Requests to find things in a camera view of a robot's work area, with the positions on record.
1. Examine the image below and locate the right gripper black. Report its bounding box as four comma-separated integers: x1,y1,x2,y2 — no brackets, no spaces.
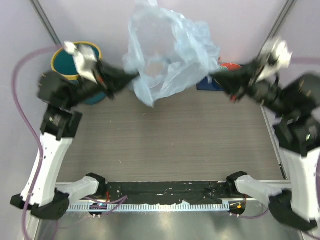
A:
205,55,288,114

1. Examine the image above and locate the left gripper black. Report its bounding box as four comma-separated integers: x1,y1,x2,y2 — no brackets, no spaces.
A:
69,56,143,106

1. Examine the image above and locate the light blue plastic bag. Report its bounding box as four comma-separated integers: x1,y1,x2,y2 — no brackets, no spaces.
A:
127,0,221,107

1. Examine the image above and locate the teal trash bin yellow rim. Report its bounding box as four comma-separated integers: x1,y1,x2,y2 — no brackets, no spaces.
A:
50,41,107,106

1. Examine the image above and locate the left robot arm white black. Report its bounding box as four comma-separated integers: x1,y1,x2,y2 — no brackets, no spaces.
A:
10,60,139,221

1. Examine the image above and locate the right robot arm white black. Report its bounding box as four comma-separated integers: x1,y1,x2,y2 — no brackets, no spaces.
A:
210,60,320,232

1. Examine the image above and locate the plastic bag with pink trash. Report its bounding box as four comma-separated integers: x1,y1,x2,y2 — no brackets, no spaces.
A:
122,52,174,89

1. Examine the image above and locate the red blue floral plate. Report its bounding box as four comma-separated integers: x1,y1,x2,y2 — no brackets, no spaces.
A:
220,62,242,71

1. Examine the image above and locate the dark blue tray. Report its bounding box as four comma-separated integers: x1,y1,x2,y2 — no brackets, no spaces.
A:
196,76,223,92

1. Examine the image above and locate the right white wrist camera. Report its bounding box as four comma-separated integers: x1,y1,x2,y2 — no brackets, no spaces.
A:
256,37,293,82

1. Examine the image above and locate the aluminium frame rail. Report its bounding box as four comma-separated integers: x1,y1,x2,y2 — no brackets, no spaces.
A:
54,180,293,203

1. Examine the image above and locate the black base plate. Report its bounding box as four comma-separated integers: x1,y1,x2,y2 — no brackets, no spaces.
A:
77,180,256,206

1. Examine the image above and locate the white slotted cable duct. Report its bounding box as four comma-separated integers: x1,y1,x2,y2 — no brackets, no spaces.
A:
67,200,230,213

